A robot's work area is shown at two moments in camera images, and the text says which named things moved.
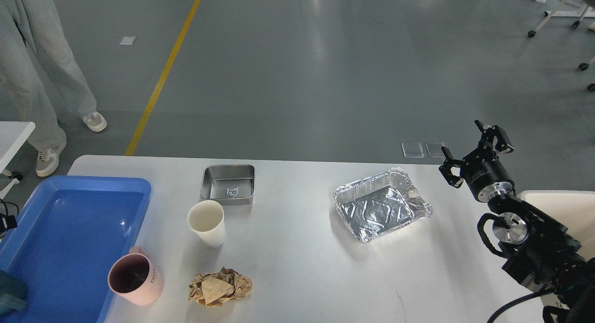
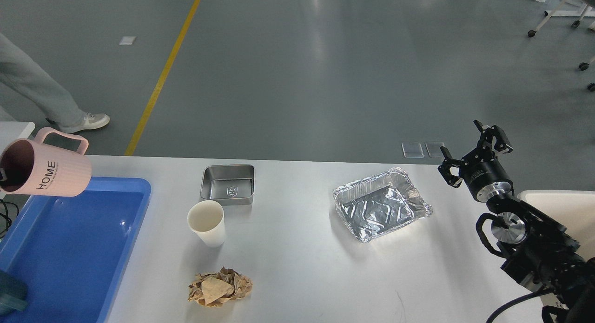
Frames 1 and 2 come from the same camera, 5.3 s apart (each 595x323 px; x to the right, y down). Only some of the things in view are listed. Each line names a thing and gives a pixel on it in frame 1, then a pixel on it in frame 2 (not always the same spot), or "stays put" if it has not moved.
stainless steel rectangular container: [230, 184] stays put
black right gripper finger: [455, 181] stays put
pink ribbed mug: [133, 276] -> [31, 167]
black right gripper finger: [502, 144] stays put
